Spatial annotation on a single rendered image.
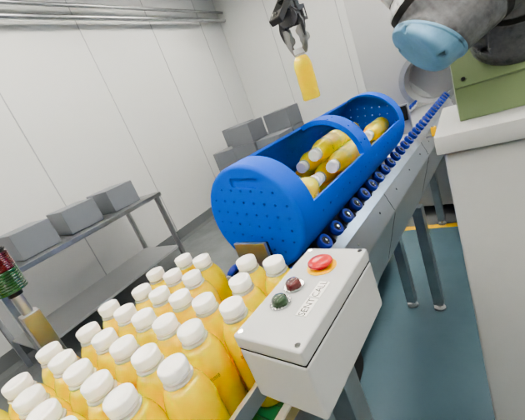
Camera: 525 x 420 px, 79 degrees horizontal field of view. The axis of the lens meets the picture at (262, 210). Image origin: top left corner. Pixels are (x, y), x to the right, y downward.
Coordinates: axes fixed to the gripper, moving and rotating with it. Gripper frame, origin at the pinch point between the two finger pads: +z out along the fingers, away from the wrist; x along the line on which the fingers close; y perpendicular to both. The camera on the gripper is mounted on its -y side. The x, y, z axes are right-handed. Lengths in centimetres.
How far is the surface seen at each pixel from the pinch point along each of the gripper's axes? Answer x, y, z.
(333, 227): -21, -51, 43
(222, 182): -4, -65, 19
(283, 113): 185, 260, 71
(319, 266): -39, -87, 25
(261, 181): -16, -65, 20
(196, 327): -24, -100, 27
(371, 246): -25, -41, 57
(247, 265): -20, -83, 29
